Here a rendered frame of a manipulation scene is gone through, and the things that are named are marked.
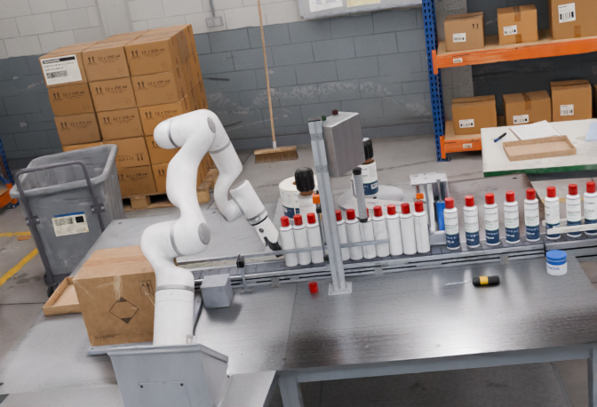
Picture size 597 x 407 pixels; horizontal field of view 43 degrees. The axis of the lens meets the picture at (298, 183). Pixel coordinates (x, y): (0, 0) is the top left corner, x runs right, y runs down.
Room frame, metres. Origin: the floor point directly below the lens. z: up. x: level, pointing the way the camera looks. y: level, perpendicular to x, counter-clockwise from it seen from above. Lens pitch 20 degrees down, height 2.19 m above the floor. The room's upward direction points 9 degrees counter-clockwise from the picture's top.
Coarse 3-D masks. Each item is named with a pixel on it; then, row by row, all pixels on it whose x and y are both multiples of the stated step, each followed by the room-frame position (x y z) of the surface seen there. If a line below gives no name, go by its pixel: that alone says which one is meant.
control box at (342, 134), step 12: (336, 120) 2.59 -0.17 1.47; (348, 120) 2.59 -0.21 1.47; (324, 132) 2.54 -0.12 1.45; (336, 132) 2.54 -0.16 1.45; (348, 132) 2.59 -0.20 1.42; (360, 132) 2.64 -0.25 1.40; (324, 144) 2.55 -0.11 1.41; (336, 144) 2.53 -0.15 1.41; (348, 144) 2.58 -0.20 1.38; (360, 144) 2.63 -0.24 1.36; (336, 156) 2.52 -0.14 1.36; (348, 156) 2.57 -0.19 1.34; (360, 156) 2.62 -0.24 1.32; (336, 168) 2.52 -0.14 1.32; (348, 168) 2.57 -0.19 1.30
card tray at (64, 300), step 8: (64, 280) 2.97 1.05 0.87; (72, 280) 2.99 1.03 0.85; (64, 288) 2.95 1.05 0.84; (72, 288) 2.95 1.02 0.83; (56, 296) 2.86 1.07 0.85; (64, 296) 2.88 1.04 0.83; (72, 296) 2.87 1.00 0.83; (48, 304) 2.78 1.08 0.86; (56, 304) 2.82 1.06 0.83; (64, 304) 2.81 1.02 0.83; (72, 304) 2.72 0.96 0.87; (48, 312) 2.73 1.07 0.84; (56, 312) 2.73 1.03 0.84; (64, 312) 2.73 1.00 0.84; (72, 312) 2.72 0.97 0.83; (80, 312) 2.72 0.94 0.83
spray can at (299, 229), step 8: (296, 216) 2.72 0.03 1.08; (296, 224) 2.72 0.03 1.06; (304, 224) 2.73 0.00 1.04; (296, 232) 2.71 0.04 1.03; (304, 232) 2.71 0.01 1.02; (296, 240) 2.71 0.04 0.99; (304, 240) 2.71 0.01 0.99; (296, 248) 2.73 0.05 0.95; (304, 256) 2.70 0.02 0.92; (304, 264) 2.70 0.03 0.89
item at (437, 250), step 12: (504, 240) 2.64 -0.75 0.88; (540, 240) 2.59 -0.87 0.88; (432, 252) 2.64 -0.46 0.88; (444, 252) 2.62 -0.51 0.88; (456, 252) 2.61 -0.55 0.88; (252, 264) 2.80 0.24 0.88; (264, 264) 2.78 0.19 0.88; (276, 264) 2.76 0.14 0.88; (312, 264) 2.71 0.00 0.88; (324, 264) 2.69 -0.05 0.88
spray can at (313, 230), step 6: (306, 216) 2.72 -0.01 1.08; (312, 216) 2.71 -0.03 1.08; (312, 222) 2.71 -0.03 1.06; (306, 228) 2.71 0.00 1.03; (312, 228) 2.70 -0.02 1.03; (318, 228) 2.71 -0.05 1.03; (312, 234) 2.70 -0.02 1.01; (318, 234) 2.70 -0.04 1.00; (312, 240) 2.70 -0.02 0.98; (318, 240) 2.70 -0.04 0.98; (312, 246) 2.70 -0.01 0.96; (312, 252) 2.71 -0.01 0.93; (318, 252) 2.70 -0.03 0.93; (312, 258) 2.71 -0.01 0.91; (318, 258) 2.70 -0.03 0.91
